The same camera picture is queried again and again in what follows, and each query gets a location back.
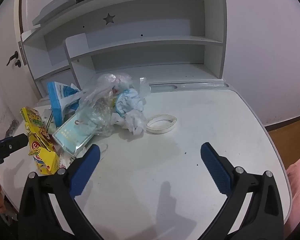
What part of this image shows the white door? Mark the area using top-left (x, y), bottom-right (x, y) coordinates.
top-left (0, 0), bottom-right (44, 145)

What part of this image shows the yellow snack box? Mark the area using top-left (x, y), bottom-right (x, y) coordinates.
top-left (20, 106), bottom-right (60, 175)

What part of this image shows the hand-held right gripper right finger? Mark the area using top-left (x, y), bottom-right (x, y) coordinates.
top-left (200, 142), bottom-right (284, 240)

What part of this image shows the white crumpled tissue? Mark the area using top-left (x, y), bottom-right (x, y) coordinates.
top-left (111, 110), bottom-right (148, 135)

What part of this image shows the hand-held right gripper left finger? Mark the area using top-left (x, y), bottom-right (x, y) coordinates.
top-left (18, 144), bottom-right (108, 240)

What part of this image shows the light blue card packet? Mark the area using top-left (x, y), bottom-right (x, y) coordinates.
top-left (51, 119), bottom-right (97, 155)

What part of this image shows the white tape ring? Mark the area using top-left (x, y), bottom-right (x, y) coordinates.
top-left (145, 114), bottom-right (177, 133)

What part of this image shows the clear plastic bag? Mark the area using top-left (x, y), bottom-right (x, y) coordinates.
top-left (76, 72), bottom-right (152, 137)

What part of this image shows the blue and white tissue packet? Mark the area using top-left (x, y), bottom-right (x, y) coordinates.
top-left (47, 81), bottom-right (82, 128)

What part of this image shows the black door handle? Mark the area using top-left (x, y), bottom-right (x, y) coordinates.
top-left (6, 51), bottom-right (22, 68)

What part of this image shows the light blue cloth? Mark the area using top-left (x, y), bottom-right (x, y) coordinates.
top-left (115, 88), bottom-right (147, 117)

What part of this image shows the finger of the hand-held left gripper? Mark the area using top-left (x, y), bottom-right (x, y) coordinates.
top-left (0, 133), bottom-right (28, 159)

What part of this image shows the person's bare leg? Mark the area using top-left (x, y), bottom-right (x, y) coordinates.
top-left (286, 150), bottom-right (300, 230)

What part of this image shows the white desk hutch shelf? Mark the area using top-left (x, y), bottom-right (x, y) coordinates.
top-left (20, 0), bottom-right (228, 103)

